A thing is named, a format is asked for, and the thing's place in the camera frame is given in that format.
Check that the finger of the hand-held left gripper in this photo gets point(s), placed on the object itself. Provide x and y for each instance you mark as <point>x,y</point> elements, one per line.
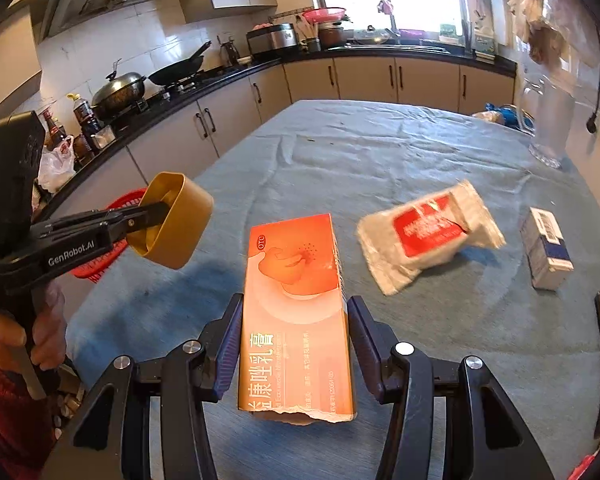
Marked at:
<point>140,217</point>

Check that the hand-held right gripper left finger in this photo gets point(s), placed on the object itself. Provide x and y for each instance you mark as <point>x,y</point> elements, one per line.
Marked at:
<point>227,347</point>

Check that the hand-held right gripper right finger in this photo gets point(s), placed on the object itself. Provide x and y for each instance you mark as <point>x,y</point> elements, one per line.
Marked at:
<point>365,345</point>

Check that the mustard yellow plastic container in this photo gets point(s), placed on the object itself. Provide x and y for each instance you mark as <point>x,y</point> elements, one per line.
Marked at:
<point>185,230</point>

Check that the orange ointment box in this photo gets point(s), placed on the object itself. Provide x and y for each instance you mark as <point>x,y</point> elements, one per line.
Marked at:
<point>295,320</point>

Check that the person's left forearm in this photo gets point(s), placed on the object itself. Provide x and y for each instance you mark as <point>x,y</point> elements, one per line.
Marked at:
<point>5,410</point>

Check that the person's left hand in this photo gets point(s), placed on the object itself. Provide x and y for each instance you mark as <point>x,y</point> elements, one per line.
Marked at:
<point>50,330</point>

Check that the white plastic bag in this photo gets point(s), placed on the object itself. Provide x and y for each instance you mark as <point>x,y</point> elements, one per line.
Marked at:
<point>57,165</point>

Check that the red plastic mesh basket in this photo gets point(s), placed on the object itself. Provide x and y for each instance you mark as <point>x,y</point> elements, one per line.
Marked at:
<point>97,267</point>

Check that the dark soy sauce bottle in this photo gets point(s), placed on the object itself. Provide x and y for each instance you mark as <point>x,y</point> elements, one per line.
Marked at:
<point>85,120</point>

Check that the steel wok with lid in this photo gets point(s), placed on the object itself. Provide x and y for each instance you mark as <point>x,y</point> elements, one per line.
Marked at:
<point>117,92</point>

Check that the red and white packet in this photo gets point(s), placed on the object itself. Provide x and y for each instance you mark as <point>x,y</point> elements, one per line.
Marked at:
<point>420,230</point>

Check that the black gas stove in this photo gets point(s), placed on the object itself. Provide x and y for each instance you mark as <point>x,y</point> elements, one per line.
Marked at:
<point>180,85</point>

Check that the black frying pan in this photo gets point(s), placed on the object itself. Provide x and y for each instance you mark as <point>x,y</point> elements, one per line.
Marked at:
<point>175,72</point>

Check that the small white blue box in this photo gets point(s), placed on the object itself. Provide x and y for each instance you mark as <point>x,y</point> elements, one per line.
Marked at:
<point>545,255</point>

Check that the silver rice cooker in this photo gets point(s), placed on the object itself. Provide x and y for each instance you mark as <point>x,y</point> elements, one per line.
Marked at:
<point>275,40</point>

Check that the chopstick holder with chopsticks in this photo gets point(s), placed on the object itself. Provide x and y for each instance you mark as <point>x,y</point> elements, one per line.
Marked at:
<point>312,44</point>

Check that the row of beige cabinet doors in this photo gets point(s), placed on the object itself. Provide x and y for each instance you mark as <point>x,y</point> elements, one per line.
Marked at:
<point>365,80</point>

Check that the dark cooking pot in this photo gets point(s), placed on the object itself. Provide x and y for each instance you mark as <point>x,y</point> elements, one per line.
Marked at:
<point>332,35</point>

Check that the blue plastic bag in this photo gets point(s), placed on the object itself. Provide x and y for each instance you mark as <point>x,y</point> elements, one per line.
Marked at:
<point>505,112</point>

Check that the red plastic strainer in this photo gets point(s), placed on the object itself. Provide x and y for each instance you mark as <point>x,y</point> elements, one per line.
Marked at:
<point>325,12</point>

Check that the black kitchen countertop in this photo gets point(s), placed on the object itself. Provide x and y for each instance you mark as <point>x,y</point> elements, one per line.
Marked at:
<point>380,55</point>

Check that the clear glass pitcher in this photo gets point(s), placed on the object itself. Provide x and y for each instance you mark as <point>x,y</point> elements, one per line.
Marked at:
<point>550,120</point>

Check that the glass pot lid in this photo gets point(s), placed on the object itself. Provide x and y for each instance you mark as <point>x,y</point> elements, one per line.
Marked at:
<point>372,36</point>

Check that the small green white package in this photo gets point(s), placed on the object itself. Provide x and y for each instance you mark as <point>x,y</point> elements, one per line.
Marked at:
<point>448,34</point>

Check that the green and white carton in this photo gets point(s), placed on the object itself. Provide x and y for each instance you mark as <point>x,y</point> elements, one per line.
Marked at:
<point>485,40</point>

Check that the hanging plastic bags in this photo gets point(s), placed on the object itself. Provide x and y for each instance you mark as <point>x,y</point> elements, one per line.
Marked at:
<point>540,35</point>

